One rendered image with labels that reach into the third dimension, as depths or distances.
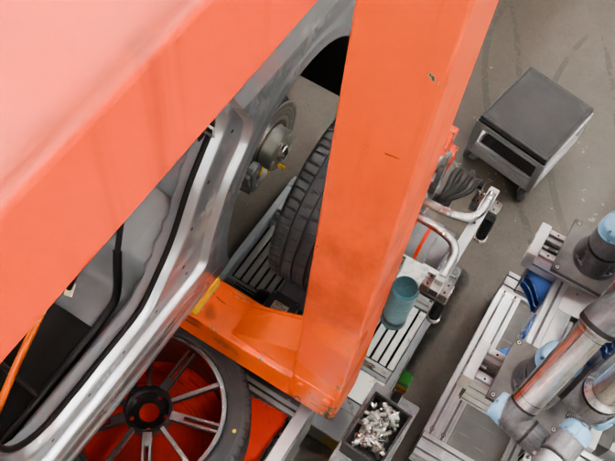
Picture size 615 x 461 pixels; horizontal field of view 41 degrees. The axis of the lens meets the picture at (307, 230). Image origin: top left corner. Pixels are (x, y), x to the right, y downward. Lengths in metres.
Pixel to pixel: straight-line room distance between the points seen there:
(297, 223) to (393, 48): 1.22
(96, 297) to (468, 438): 1.40
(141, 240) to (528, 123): 1.89
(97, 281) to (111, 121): 2.12
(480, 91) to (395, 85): 2.90
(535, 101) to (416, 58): 2.56
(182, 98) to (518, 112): 3.20
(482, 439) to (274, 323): 0.97
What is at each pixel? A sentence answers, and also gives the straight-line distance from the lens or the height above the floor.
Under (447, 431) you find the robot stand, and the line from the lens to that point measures 3.03.
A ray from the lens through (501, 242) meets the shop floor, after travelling 3.67.
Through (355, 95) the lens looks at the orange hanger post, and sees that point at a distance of 1.30.
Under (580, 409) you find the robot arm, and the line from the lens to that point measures 2.34.
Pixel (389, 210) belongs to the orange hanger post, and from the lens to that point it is 1.48.
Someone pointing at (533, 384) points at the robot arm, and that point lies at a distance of 2.06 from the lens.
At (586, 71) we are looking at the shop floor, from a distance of 4.40.
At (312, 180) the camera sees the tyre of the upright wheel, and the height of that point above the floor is 1.13.
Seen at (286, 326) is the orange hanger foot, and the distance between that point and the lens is 2.46.
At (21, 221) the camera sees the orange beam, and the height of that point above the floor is 2.71.
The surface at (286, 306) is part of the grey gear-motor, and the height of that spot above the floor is 0.43.
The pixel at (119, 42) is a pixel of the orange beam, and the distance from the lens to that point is 0.45.
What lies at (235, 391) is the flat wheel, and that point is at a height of 0.51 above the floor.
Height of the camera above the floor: 3.06
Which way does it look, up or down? 60 degrees down
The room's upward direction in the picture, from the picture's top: 8 degrees clockwise
